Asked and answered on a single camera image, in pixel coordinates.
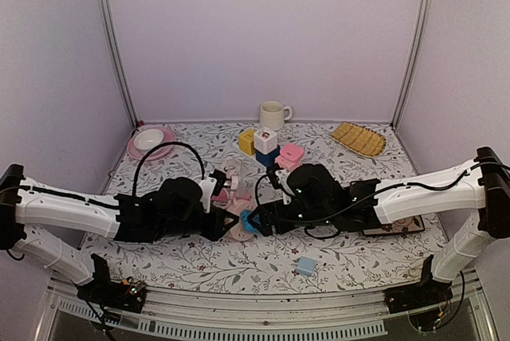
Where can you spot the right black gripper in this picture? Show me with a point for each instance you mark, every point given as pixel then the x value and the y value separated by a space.
pixel 281 226

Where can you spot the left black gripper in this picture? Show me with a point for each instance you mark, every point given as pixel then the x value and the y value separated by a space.
pixel 216 230

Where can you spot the round pink socket with cord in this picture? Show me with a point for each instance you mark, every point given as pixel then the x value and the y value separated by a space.
pixel 238 231

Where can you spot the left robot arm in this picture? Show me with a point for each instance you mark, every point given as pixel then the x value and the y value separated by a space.
pixel 179 206

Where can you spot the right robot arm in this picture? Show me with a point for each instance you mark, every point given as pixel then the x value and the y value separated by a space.
pixel 480 185

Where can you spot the dark blue cube socket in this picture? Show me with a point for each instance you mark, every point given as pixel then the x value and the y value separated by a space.
pixel 268 160

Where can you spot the pink cube socket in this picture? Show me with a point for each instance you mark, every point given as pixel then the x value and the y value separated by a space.
pixel 287 164

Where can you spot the light blue charger plug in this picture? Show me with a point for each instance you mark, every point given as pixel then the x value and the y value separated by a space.
pixel 306 266

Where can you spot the pink plug adapter on top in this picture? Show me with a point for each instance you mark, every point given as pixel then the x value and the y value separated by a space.
pixel 292 152

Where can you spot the yellow cube socket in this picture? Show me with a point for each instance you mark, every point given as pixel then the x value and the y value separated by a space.
pixel 246 142

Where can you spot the white cube socket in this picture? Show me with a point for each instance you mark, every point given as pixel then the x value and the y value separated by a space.
pixel 265 140

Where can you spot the pink flat power strip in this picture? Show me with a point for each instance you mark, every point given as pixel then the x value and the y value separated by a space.
pixel 221 197

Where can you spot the cream ceramic mug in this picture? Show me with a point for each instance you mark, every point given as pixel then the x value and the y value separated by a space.
pixel 273 115

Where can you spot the white bowl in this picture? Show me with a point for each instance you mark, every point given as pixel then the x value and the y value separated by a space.
pixel 147 139

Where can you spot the floral table cloth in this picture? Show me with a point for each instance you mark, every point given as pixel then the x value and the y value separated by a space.
pixel 262 265

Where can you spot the yellow woven tray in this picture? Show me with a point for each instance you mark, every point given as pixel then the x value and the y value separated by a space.
pixel 359 139

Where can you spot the floral square coaster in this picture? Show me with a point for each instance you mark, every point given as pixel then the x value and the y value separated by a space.
pixel 403 226

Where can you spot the white charger with cable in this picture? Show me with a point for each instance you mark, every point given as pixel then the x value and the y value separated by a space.
pixel 235 186

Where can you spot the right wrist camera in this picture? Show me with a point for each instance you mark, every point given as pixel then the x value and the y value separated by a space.
pixel 278 178

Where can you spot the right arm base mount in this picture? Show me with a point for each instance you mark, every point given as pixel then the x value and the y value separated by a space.
pixel 427 291

